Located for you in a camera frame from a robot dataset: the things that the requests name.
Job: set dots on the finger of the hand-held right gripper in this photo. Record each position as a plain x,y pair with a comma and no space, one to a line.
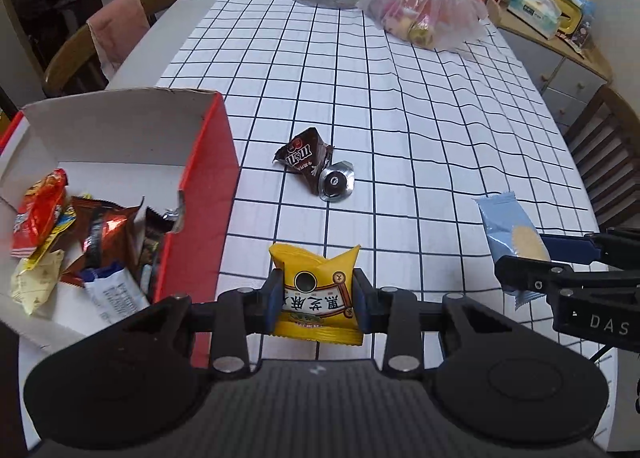
530,275
570,249

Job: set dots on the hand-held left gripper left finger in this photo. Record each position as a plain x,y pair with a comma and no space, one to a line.
274,299

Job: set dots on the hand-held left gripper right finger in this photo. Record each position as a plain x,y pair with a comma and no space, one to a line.
361,300

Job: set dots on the light blue biscuit packet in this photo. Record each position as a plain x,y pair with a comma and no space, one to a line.
500,228

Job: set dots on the red cardboard box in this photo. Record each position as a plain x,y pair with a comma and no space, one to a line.
210,178

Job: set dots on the white blue snack packet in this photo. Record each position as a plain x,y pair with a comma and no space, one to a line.
112,295

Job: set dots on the cream snack packet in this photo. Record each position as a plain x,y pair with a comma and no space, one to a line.
35,288

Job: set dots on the red snack packet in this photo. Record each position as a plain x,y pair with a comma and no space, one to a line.
40,208

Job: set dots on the slatted wooden chair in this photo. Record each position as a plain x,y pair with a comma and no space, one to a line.
610,138

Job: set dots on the foil wrapped chocolate ball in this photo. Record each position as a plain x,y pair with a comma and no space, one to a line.
334,182

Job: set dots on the brown candy packet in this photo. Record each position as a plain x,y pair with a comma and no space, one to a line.
302,153

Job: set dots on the grey drawer cabinet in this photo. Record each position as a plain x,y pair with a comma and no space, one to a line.
565,83

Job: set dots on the shiny brown snack packet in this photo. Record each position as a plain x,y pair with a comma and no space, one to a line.
105,233

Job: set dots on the white checked tablecloth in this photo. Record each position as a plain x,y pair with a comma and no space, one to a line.
350,88

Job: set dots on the yellow container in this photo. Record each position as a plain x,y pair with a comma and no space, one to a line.
567,13

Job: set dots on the tissue box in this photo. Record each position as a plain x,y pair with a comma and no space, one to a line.
535,8

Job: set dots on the round-backed wooden chair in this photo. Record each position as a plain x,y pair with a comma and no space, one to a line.
70,63

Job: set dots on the pink cloth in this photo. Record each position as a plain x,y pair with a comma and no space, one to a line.
117,28

